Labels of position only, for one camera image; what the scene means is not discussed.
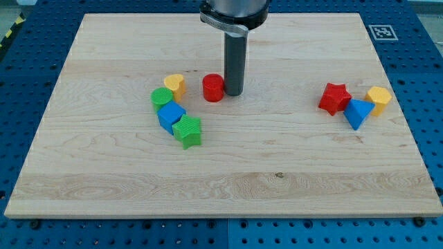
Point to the blue triangle block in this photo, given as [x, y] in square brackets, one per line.
[357, 111]

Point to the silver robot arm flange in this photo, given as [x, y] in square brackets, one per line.
[234, 17]

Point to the green star block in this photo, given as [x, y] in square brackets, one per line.
[188, 131]

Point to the yellow hexagon block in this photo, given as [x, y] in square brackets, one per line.
[380, 97]

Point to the blue cube block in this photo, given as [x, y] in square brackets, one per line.
[170, 114]

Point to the yellow heart block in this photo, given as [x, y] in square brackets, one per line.
[177, 84]

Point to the green cylinder block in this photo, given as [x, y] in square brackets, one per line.
[160, 97]

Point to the red star block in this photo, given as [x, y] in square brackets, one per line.
[335, 98]

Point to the red cylinder block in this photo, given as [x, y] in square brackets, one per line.
[213, 87]

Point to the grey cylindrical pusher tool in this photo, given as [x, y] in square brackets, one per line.
[234, 63]

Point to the wooden board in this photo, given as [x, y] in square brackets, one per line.
[100, 152]

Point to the white fiducial marker tag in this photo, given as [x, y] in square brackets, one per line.
[383, 32]

